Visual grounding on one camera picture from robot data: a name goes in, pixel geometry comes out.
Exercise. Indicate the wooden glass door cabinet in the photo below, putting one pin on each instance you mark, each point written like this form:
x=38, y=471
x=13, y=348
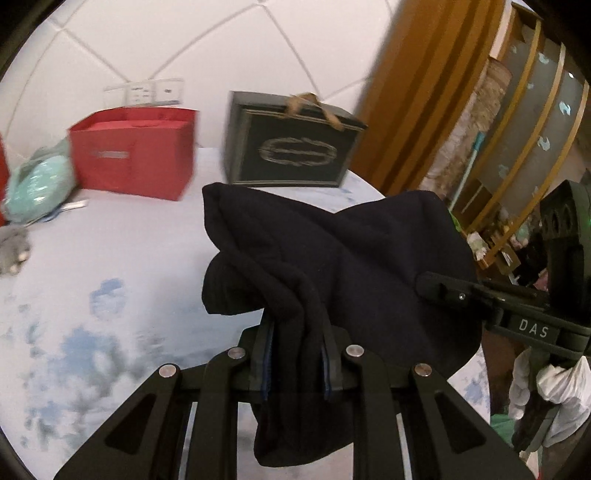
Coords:
x=521, y=138

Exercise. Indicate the teal pole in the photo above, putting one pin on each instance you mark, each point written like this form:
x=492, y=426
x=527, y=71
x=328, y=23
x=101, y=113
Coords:
x=468, y=161

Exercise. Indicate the white wall outlet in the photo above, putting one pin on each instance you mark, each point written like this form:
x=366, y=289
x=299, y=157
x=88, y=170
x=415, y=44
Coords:
x=141, y=92
x=170, y=90

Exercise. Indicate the teal plush in plastic bag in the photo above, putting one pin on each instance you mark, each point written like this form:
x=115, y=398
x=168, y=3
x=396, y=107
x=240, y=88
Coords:
x=39, y=189

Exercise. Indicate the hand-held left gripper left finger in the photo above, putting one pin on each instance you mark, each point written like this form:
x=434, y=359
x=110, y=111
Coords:
x=267, y=364

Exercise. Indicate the person's right hand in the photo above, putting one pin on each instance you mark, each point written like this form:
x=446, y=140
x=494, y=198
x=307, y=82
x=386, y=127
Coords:
x=561, y=383

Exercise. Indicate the brown wooden panel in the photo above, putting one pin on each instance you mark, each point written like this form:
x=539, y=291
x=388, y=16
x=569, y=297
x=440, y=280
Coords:
x=415, y=92

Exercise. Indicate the grey plush toy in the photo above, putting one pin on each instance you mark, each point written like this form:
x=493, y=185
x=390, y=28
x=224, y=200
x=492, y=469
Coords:
x=11, y=251

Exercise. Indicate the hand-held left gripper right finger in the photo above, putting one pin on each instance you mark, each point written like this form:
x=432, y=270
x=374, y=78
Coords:
x=328, y=364

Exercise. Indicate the red paper bag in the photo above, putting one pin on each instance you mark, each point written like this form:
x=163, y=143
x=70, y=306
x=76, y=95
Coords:
x=134, y=152

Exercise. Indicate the small blue round item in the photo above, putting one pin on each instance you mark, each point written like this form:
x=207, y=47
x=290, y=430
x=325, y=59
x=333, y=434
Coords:
x=54, y=213

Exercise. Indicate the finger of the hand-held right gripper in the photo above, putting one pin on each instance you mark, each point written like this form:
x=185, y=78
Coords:
x=443, y=288

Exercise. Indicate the black gift bag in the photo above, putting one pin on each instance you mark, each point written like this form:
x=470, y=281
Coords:
x=291, y=147

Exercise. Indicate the red bear embossed suitcase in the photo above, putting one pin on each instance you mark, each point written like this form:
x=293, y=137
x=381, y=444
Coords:
x=3, y=175

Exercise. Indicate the black printed sweatshirt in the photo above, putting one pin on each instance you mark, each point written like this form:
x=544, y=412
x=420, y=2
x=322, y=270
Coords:
x=369, y=258

